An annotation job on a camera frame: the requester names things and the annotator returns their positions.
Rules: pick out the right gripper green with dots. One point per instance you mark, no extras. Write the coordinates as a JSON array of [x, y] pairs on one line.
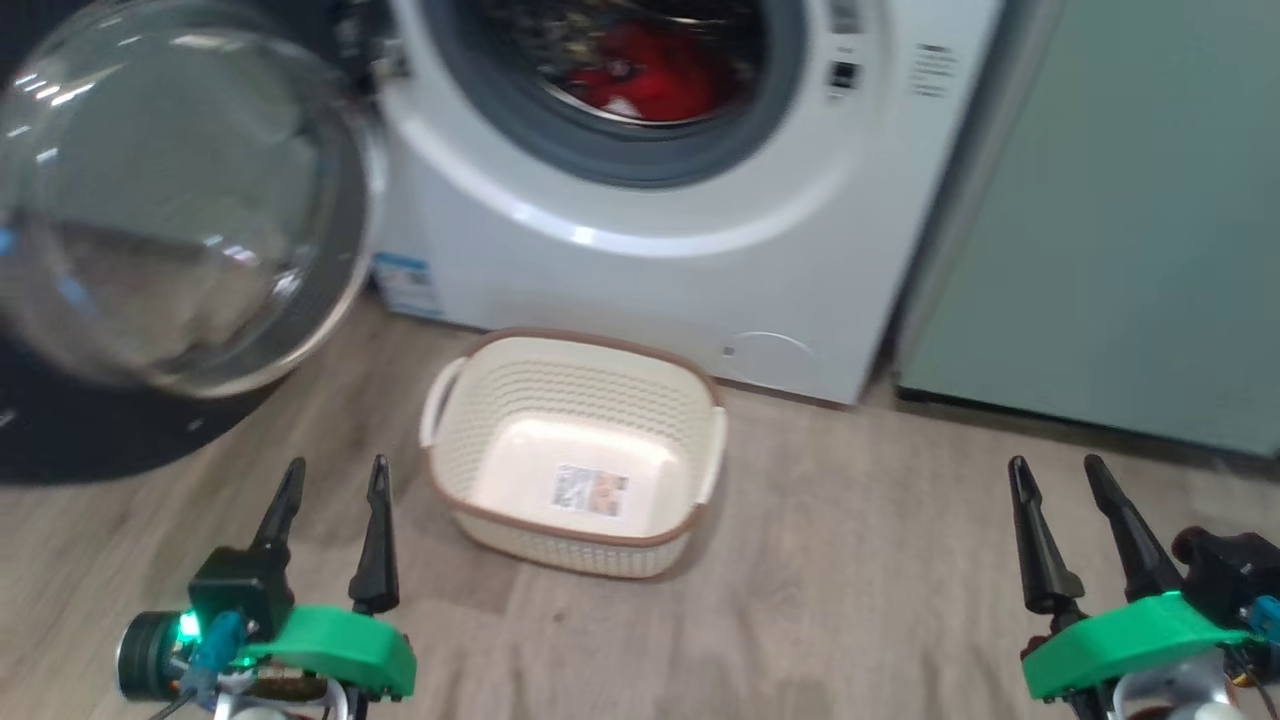
[[1110, 640]]

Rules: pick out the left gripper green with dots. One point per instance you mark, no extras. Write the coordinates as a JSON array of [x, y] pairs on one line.
[[340, 645]]

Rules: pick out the washing machine glass door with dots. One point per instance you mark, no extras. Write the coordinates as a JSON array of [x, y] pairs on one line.
[[180, 200]]

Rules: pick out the red jersey garment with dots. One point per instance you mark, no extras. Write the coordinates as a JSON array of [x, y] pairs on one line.
[[650, 70]]

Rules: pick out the grey-green cabinet panel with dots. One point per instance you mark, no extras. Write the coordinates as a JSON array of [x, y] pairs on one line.
[[1120, 220]]

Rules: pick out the white front-load washing machine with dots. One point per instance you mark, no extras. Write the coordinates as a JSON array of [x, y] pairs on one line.
[[650, 290]]

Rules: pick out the blue energy label sticker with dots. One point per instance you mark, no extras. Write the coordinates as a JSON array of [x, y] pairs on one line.
[[405, 285]]

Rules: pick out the basket product sticker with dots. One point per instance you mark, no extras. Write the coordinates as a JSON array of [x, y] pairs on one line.
[[590, 490]]

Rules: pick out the cream perforated laundry basket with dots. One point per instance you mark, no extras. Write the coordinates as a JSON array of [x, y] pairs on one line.
[[560, 390]]

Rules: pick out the round filter cover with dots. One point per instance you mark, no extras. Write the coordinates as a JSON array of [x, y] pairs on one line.
[[775, 360]]

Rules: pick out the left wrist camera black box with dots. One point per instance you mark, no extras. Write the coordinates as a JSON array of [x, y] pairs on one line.
[[240, 590]]

